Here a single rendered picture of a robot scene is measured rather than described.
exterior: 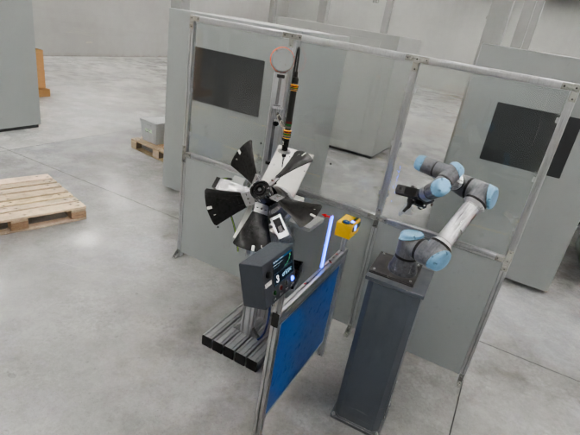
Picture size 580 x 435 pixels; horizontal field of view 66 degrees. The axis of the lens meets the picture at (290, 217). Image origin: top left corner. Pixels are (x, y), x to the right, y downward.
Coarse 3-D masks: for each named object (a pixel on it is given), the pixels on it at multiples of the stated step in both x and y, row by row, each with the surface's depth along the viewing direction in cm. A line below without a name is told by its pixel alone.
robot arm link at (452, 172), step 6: (438, 162) 201; (456, 162) 198; (438, 168) 200; (444, 168) 198; (450, 168) 197; (456, 168) 196; (462, 168) 197; (432, 174) 203; (438, 174) 199; (444, 174) 195; (450, 174) 195; (456, 174) 196; (462, 174) 198; (450, 180) 194; (456, 180) 197
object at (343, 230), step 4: (344, 216) 279; (348, 216) 279; (340, 220) 271; (352, 220) 274; (356, 220) 275; (360, 220) 278; (340, 224) 268; (344, 224) 267; (348, 224) 267; (336, 228) 271; (340, 228) 269; (344, 228) 268; (348, 228) 267; (352, 228) 268; (336, 232) 271; (340, 232) 270; (344, 232) 269; (348, 232) 268; (352, 232) 271; (344, 236) 270; (348, 236) 268
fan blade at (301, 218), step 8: (280, 200) 254; (288, 200) 257; (296, 200) 259; (288, 208) 250; (296, 208) 251; (304, 208) 252; (320, 208) 254; (296, 216) 247; (304, 216) 247; (304, 224) 244
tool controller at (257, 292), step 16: (256, 256) 182; (272, 256) 180; (288, 256) 190; (240, 272) 177; (256, 272) 173; (272, 272) 179; (288, 272) 191; (256, 288) 176; (272, 288) 180; (288, 288) 192; (256, 304) 178; (272, 304) 181
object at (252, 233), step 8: (256, 216) 255; (264, 216) 258; (248, 224) 252; (256, 224) 254; (264, 224) 257; (240, 232) 250; (248, 232) 251; (256, 232) 253; (264, 232) 255; (240, 240) 249; (248, 240) 250; (256, 240) 252; (264, 240) 254; (248, 248) 249; (256, 248) 250
